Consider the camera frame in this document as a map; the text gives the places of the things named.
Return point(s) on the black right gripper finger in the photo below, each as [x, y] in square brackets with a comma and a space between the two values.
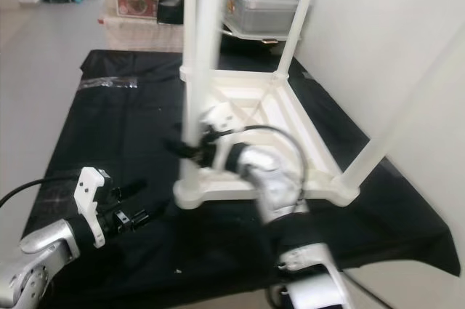
[180, 129]
[178, 149]

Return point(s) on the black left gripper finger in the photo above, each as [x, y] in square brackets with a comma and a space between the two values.
[129, 189]
[154, 214]

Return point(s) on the cream plastic children table top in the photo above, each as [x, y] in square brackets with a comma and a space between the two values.
[290, 105]

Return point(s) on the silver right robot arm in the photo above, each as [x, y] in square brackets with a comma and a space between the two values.
[276, 185]

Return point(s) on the black tablecloth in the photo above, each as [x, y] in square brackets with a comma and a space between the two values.
[138, 149]

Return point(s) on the clear tape patch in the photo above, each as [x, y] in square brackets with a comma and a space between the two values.
[59, 196]

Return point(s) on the clear tape strip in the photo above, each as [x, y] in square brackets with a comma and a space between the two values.
[109, 82]

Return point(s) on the beige patterned cloth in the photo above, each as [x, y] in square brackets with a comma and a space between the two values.
[142, 34]

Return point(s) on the black metal wok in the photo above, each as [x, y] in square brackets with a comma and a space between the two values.
[251, 38]

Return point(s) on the clear plastic storage box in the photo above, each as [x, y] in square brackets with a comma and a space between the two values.
[265, 11]

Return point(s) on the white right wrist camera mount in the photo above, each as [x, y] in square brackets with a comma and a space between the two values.
[218, 116]

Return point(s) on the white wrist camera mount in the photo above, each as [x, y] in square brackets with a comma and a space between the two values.
[91, 193]
[218, 116]

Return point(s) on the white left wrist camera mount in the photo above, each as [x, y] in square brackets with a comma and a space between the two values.
[91, 193]

